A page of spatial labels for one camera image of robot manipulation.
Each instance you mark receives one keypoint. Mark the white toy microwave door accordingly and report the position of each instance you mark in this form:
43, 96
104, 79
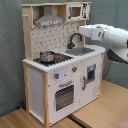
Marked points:
77, 11

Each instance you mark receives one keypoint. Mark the toy oven door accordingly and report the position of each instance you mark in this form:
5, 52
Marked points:
65, 97

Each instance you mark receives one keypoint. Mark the black toy stovetop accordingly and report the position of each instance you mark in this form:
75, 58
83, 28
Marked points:
59, 58

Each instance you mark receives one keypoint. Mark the wooden table top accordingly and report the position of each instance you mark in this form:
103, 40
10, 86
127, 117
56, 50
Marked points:
108, 111

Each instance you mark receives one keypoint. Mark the grey range hood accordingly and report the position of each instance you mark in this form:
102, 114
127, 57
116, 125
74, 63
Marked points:
48, 18

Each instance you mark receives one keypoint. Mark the grey toy sink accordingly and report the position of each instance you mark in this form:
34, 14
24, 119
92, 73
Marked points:
79, 51

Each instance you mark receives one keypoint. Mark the red right stove knob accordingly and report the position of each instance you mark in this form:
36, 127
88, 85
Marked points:
74, 69

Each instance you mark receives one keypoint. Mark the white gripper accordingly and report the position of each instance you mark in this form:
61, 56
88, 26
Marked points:
94, 32

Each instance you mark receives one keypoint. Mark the black toy faucet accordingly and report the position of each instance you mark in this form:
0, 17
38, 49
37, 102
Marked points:
71, 44

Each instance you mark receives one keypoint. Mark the silver toy pot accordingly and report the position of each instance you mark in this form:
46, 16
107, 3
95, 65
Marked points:
47, 56

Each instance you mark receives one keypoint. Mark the red left stove knob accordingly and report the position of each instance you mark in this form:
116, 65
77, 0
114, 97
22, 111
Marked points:
56, 76

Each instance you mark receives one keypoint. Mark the white cabinet door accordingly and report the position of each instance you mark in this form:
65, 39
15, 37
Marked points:
91, 71

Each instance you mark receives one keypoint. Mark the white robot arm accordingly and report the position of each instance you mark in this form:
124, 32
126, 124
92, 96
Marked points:
117, 37

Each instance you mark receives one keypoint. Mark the red stove knob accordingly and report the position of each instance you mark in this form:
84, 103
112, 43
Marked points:
74, 69
56, 76

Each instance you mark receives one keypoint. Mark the wooden toy kitchen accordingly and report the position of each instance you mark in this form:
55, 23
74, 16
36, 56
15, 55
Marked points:
40, 84

